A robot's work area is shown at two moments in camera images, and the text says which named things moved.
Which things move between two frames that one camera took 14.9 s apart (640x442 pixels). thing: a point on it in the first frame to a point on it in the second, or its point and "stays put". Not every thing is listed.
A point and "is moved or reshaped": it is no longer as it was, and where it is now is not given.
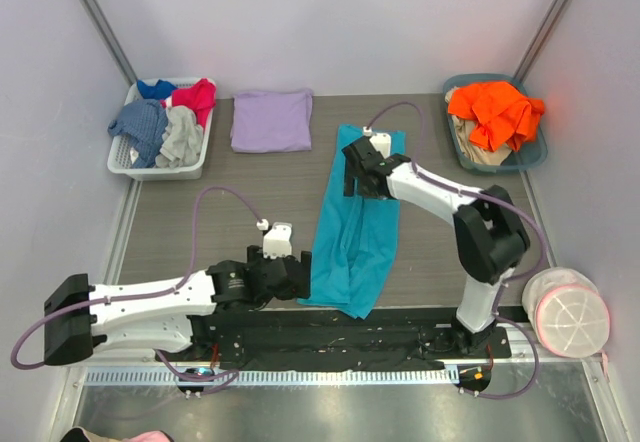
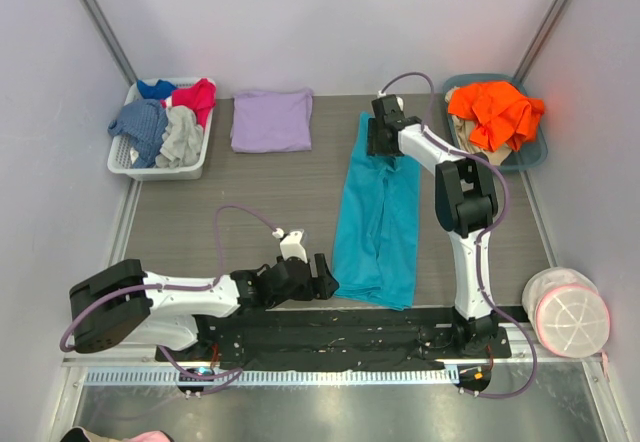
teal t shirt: [358, 238] is moved or reshaped
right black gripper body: [353, 160] to [381, 137]
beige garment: [471, 152] stays put
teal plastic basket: [529, 156] stays put
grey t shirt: [182, 141] stays put
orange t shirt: [504, 114] stays put
